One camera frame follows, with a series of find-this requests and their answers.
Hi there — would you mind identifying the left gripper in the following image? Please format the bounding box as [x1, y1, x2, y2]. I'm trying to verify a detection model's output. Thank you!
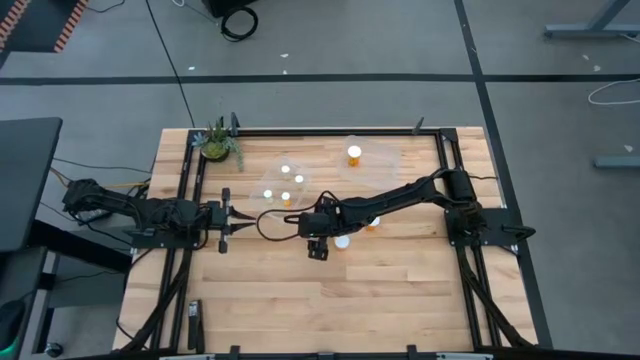
[206, 186, 258, 255]

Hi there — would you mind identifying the clear plastic bin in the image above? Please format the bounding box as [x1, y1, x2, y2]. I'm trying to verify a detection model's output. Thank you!
[248, 155, 314, 224]
[335, 133, 402, 194]

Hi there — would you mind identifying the potted succulent plant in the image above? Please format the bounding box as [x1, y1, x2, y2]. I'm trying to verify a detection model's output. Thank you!
[191, 116, 247, 173]

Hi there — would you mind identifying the black clamp tool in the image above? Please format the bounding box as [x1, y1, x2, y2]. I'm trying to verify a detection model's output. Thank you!
[186, 298, 206, 354]

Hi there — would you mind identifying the black desk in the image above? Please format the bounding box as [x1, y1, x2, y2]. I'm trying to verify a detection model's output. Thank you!
[0, 116, 64, 253]

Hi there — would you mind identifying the black equipment case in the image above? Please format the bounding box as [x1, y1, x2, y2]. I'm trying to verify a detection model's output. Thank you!
[201, 0, 254, 19]

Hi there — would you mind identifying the black striped floor mat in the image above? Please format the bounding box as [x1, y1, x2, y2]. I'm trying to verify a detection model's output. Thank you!
[0, 0, 91, 54]

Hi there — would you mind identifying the grey desk base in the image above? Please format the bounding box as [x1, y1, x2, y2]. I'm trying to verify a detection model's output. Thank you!
[593, 155, 640, 169]
[543, 0, 640, 40]

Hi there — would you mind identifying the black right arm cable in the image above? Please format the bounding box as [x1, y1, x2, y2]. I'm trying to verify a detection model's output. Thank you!
[255, 189, 346, 242]

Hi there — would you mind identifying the black aluminium rig frame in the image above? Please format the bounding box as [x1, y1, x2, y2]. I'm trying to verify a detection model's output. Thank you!
[113, 127, 555, 360]

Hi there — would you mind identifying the black floor cable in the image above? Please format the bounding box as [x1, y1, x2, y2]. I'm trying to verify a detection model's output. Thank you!
[143, 0, 197, 129]

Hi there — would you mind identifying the black coiled cable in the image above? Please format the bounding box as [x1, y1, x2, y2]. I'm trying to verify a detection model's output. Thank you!
[219, 4, 260, 43]

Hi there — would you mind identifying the white floor cable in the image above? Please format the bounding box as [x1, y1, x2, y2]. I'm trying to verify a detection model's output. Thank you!
[586, 77, 640, 107]

